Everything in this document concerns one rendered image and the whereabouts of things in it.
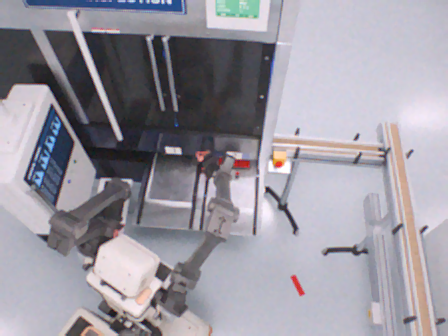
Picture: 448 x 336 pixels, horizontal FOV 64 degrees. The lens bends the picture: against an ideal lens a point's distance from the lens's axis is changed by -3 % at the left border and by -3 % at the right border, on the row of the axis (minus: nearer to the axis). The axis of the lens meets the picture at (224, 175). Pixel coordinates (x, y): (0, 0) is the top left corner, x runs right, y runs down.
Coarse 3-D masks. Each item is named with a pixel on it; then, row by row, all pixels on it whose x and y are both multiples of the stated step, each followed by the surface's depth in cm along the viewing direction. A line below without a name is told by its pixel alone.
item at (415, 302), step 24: (384, 144) 217; (384, 168) 215; (408, 168) 208; (408, 192) 200; (408, 216) 194; (408, 240) 187; (408, 264) 180; (408, 288) 174; (408, 312) 169; (432, 312) 165
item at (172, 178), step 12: (156, 156) 218; (168, 156) 218; (180, 156) 218; (192, 156) 218; (156, 168) 214; (168, 168) 214; (180, 168) 214; (192, 168) 214; (156, 180) 210; (168, 180) 210; (180, 180) 210; (192, 180) 210; (156, 192) 206; (168, 192) 206; (180, 192) 206; (192, 192) 203
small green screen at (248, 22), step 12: (216, 0) 120; (228, 0) 119; (240, 0) 119; (252, 0) 119; (264, 0) 118; (216, 12) 124; (228, 12) 123; (240, 12) 123; (252, 12) 122; (264, 12) 122; (216, 24) 128; (228, 24) 128; (240, 24) 127; (252, 24) 127; (264, 24) 126
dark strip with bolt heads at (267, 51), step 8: (264, 48) 137; (272, 48) 137; (264, 56) 141; (264, 64) 144; (264, 72) 148; (264, 80) 152; (264, 88) 156; (264, 96) 160; (256, 104) 165; (264, 104) 165; (256, 112) 170; (256, 120) 175; (256, 128) 180; (256, 144) 191
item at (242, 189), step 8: (216, 160) 217; (232, 176) 211; (240, 176) 211; (248, 176) 211; (208, 184) 205; (232, 184) 209; (240, 184) 209; (248, 184) 209; (208, 192) 204; (232, 192) 206; (240, 192) 206; (248, 192) 206; (208, 200) 204; (232, 200) 204; (240, 200) 204; (248, 200) 204; (240, 208) 199; (248, 208) 198
